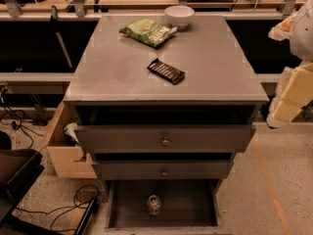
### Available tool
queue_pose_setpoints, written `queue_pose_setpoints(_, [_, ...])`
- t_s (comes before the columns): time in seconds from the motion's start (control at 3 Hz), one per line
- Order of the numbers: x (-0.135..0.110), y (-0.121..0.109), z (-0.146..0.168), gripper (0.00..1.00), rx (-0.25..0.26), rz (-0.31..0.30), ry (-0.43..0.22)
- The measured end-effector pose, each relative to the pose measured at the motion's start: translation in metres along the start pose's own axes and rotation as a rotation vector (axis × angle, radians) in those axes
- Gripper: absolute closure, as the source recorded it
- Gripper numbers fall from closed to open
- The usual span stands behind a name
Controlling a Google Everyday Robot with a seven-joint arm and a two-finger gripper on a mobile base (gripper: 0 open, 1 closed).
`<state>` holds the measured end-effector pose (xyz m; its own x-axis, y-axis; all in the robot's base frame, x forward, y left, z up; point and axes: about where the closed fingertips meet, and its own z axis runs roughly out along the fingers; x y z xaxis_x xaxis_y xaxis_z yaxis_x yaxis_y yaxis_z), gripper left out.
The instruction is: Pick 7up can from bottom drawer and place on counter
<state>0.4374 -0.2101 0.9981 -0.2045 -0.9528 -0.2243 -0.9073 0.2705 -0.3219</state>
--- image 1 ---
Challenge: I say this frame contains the wooden box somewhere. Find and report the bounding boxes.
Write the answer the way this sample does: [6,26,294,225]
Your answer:
[42,103,96,179]

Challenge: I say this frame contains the green chip bag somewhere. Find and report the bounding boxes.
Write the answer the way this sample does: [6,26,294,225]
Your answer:
[118,18,177,48]

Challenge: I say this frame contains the grey drawer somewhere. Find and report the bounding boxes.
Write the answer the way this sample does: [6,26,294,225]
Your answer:
[92,160,234,180]
[106,180,232,235]
[75,124,256,154]

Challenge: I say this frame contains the white bowl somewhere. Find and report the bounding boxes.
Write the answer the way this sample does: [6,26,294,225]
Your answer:
[164,5,195,29]

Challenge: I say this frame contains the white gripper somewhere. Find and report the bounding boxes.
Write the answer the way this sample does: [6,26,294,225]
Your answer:
[266,0,313,128]

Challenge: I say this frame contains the grey drawer cabinet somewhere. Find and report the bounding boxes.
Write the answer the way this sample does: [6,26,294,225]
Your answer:
[63,14,270,194]

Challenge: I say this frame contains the grey middle drawer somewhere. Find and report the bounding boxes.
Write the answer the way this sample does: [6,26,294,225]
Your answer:
[92,160,234,180]

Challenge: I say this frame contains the grey bottom drawer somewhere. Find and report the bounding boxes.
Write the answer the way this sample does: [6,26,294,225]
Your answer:
[106,180,232,235]

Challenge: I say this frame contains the black chair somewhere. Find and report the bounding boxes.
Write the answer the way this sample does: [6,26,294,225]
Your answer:
[0,131,44,225]

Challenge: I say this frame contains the black floor cable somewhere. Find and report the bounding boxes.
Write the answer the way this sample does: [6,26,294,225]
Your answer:
[15,183,102,233]

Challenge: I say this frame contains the green handled tool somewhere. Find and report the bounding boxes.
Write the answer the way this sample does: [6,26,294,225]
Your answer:
[50,5,73,69]

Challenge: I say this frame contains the black chocolate bar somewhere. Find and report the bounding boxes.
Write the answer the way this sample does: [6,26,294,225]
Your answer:
[147,59,185,85]

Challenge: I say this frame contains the grey top drawer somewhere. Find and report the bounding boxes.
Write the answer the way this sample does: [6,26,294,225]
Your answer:
[75,124,256,154]

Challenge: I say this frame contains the green item in box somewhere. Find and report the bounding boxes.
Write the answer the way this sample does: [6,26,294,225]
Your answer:
[64,122,79,146]

